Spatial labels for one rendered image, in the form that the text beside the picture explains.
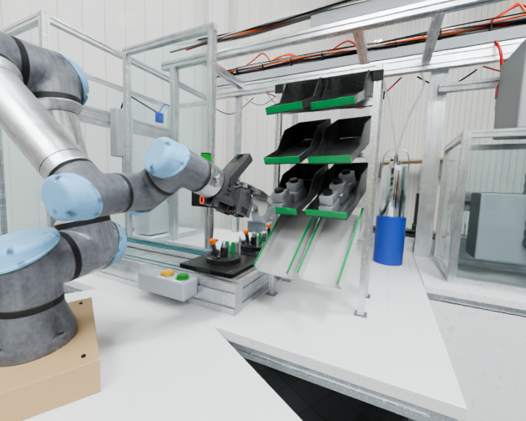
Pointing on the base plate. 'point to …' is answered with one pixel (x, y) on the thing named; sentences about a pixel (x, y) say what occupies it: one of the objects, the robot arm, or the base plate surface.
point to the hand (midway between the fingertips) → (262, 200)
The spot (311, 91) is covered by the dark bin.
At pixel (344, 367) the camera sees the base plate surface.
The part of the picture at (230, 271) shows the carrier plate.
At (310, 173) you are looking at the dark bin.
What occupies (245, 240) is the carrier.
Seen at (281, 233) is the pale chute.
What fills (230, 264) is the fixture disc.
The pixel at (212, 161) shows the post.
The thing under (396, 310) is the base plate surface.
